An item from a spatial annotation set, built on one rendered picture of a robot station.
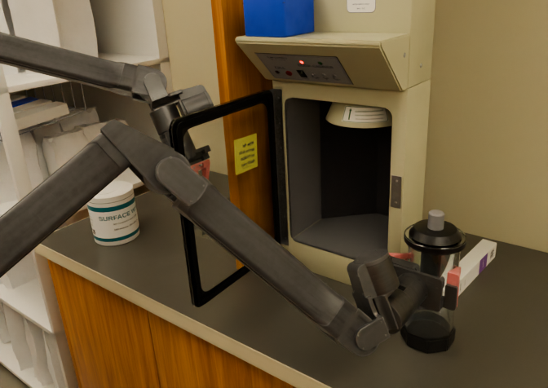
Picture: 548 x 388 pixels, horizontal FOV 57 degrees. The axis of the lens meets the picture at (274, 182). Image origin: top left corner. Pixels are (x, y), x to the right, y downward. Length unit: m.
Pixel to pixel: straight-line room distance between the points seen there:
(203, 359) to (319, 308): 0.53
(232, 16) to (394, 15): 0.34
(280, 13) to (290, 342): 0.63
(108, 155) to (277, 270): 0.28
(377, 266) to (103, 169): 0.43
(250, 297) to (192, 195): 0.56
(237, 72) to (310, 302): 0.57
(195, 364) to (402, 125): 0.73
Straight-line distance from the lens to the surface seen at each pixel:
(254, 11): 1.02
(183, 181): 0.67
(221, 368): 1.22
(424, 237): 0.94
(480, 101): 1.41
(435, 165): 1.50
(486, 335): 1.13
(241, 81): 1.15
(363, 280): 0.82
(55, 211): 0.69
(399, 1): 0.98
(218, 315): 1.15
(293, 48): 0.98
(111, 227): 1.48
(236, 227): 0.72
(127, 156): 0.68
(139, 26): 2.15
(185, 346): 1.28
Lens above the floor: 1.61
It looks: 22 degrees down
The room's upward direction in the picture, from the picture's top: 3 degrees counter-clockwise
